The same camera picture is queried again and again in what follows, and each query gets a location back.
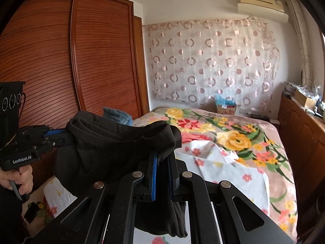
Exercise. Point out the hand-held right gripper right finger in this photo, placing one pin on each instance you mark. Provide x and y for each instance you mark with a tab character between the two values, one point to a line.
175	180

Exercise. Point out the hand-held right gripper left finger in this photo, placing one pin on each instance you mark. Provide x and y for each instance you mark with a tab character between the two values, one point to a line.
153	178

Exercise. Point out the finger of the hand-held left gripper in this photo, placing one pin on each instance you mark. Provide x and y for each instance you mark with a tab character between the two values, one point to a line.
57	132
62	140

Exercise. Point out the black pants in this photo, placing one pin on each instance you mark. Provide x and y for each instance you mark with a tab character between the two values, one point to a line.
101	147

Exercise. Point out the person's left forearm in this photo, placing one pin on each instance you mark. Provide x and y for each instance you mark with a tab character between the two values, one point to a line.
7	213

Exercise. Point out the person's left hand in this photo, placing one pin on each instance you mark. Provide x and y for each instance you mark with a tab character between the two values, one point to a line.
25	180

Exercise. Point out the white floral bed sheet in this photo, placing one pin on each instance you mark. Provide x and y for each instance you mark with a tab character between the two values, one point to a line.
228	180

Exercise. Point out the folded blue jeans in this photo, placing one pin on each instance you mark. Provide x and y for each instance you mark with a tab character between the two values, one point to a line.
118	115

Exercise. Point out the small black device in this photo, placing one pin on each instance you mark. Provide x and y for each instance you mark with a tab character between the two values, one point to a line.
31	213

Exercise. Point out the brown wooden wardrobe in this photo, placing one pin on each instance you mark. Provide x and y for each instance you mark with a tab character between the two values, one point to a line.
50	56

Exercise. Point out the pink floral blanket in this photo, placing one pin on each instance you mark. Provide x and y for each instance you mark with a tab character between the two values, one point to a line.
241	134

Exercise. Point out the small printed cardboard box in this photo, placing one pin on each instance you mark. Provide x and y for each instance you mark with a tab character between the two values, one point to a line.
226	109

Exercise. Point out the circle-patterned sheer curtain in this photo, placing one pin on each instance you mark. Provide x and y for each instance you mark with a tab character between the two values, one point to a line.
210	61

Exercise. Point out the brown wooden side cabinet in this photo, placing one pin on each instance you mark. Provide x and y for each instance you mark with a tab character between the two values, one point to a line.
302	144

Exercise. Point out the heap of packets and papers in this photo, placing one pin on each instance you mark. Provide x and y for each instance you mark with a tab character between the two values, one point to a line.
290	87

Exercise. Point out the plain brown cardboard box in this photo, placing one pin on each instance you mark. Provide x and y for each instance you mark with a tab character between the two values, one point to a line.
304	100

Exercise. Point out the white lace window curtain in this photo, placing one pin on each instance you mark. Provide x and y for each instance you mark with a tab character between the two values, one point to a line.
303	43

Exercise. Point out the white air conditioner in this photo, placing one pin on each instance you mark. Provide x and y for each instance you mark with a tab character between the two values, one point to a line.
261	6

